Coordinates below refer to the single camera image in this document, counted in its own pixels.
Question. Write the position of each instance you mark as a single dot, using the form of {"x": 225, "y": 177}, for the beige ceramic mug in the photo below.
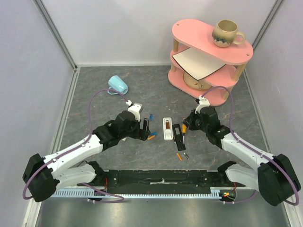
{"x": 226, "y": 33}

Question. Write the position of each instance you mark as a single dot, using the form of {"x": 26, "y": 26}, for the orange handled screwdriver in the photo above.
{"x": 184, "y": 129}

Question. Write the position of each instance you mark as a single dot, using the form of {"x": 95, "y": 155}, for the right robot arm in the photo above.
{"x": 272, "y": 176}

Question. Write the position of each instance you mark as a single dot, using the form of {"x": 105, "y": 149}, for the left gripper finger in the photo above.
{"x": 145, "y": 124}
{"x": 143, "y": 135}

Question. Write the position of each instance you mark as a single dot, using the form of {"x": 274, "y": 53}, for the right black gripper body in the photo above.
{"x": 191, "y": 121}

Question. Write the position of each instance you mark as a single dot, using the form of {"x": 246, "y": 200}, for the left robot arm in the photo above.
{"x": 43, "y": 176}

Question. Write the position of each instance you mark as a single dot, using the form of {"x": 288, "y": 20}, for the white square plate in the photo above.
{"x": 198, "y": 65}

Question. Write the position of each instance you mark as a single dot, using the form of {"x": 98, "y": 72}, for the grey cable duct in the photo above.
{"x": 92, "y": 194}

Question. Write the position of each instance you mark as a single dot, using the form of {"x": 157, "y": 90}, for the light blue mug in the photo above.
{"x": 117, "y": 85}

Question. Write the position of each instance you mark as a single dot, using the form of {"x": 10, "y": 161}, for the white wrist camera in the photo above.
{"x": 202, "y": 102}
{"x": 135, "y": 109}

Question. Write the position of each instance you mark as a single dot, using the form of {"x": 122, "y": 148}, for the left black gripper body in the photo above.
{"x": 134, "y": 131}

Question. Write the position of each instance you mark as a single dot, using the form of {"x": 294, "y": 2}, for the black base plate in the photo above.
{"x": 165, "y": 182}

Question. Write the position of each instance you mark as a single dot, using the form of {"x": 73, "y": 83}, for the white remote blue batteries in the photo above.
{"x": 167, "y": 128}

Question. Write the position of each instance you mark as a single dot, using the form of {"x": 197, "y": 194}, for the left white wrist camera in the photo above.
{"x": 135, "y": 109}

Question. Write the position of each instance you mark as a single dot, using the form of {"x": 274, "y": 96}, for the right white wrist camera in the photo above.
{"x": 202, "y": 102}

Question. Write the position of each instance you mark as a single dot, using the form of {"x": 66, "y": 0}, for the pink three-tier shelf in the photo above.
{"x": 195, "y": 34}

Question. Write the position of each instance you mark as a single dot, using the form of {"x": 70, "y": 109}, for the beige bowl on shelf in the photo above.
{"x": 195, "y": 84}

